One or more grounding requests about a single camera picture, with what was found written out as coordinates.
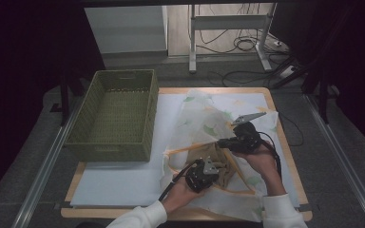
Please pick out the wooden work board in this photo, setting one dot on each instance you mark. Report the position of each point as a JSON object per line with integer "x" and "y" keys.
{"x": 123, "y": 183}

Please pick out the aluminium rail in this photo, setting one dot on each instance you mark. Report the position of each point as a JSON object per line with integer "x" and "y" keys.
{"x": 43, "y": 177}
{"x": 339, "y": 152}

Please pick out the person's left hand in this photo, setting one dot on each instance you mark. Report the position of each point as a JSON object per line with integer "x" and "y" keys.
{"x": 180, "y": 193}

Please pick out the dark curtain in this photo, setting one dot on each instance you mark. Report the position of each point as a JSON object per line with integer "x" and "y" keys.
{"x": 22, "y": 63}
{"x": 355, "y": 63}

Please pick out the person's right hand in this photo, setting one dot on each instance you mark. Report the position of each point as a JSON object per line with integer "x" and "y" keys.
{"x": 261, "y": 161}

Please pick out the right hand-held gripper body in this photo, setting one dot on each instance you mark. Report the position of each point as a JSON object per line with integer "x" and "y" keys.
{"x": 247, "y": 139}

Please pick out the white cabinet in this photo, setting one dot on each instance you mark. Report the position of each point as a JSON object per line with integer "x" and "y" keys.
{"x": 126, "y": 28}

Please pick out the green woven basket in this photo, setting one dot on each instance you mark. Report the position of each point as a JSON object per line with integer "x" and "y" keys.
{"x": 120, "y": 120}

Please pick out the white metal desk frame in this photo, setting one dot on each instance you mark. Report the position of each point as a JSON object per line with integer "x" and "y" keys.
{"x": 228, "y": 22}

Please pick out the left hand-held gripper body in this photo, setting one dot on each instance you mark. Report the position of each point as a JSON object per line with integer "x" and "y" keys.
{"x": 199, "y": 177}

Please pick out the leaf print mesh laundry bag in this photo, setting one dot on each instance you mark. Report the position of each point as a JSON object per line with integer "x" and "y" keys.
{"x": 199, "y": 126}

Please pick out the white power strip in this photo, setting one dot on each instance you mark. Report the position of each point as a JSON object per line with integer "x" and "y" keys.
{"x": 287, "y": 71}

